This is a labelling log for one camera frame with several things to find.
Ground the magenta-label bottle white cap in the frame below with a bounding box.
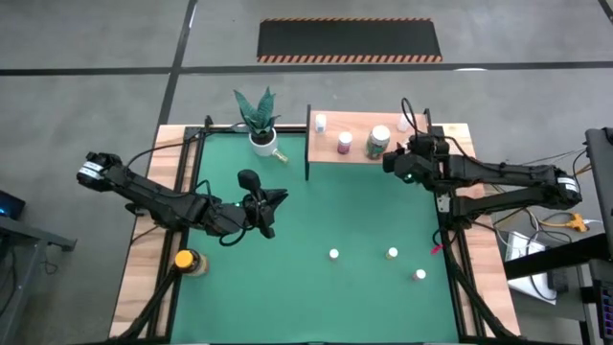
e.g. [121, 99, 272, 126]
[336, 130, 354, 155]

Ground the black aluminium rig frame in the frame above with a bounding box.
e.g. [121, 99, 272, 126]
[107, 114, 523, 345]

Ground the white paper sheet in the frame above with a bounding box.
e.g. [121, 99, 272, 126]
[505, 230, 560, 304]

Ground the wooden shelf with black frame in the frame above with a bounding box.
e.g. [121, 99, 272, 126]
[305, 103, 438, 182]

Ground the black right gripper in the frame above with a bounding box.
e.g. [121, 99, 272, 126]
[381, 134, 452, 186]

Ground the large green-label bottle white cap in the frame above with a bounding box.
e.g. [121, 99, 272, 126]
[365, 125, 392, 161]

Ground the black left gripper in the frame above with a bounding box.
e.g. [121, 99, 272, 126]
[206, 168, 289, 241]

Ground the amber bottle yellow cap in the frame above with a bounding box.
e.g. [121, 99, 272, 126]
[173, 248, 211, 278]

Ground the black screen edge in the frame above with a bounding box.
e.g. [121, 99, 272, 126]
[584, 126, 613, 250]

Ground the black hazard-striped floor mat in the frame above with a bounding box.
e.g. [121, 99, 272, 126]
[257, 17, 443, 64]

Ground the black desk beam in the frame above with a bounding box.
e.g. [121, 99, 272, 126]
[502, 232, 613, 282]

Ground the snake plant in white pot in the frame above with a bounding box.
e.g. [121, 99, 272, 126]
[233, 85, 283, 158]

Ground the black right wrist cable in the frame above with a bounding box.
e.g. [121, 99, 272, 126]
[400, 97, 420, 140]

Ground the long black cable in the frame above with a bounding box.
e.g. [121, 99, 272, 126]
[125, 122, 250, 165]

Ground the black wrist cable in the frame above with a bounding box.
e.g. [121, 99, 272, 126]
[218, 224, 253, 248]
[400, 97, 420, 140]

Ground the blue-lit black device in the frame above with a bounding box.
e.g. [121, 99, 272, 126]
[0, 190, 27, 221]

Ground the yellow power splitter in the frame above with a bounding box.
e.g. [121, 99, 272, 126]
[539, 213, 589, 234]

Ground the green table mat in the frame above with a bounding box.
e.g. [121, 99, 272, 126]
[170, 131, 461, 344]

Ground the grey side desk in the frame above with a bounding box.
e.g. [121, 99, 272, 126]
[0, 210, 78, 345]

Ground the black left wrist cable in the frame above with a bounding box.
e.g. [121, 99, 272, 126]
[218, 224, 253, 248]

